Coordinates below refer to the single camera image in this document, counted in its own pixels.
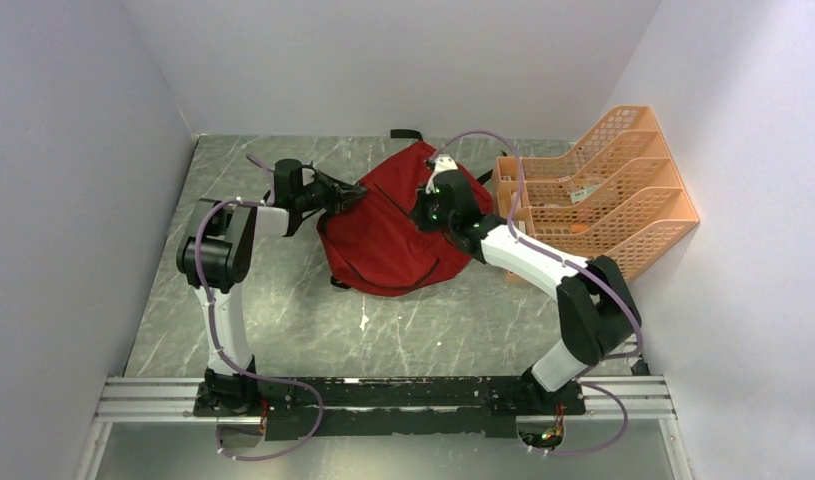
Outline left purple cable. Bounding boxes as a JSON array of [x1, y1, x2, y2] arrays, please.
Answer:
[[193, 153, 325, 463]]

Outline orange plastic file organizer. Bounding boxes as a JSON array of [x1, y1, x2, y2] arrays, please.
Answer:
[[489, 105, 699, 281]]

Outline red backpack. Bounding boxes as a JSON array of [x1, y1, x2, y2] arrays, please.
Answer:
[[317, 140, 471, 297]]

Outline black mounting rail base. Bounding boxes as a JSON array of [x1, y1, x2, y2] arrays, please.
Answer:
[[193, 372, 586, 440]]

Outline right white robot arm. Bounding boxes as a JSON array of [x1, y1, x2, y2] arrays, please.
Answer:
[[411, 155, 643, 414]]

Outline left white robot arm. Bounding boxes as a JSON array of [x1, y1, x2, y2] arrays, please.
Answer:
[[176, 155, 367, 416]]

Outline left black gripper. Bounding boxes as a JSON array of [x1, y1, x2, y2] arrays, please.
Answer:
[[294, 170, 367, 215]]

